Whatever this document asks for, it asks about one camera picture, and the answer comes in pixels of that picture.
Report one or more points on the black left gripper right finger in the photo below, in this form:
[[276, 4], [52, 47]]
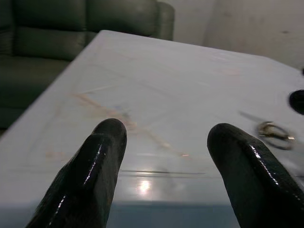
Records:
[[254, 175]]

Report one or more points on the black round object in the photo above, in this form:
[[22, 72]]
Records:
[[298, 98]]

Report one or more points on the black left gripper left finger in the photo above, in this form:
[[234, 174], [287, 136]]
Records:
[[95, 175]]

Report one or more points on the green leather sofa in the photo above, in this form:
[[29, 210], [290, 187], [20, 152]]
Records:
[[47, 47]]

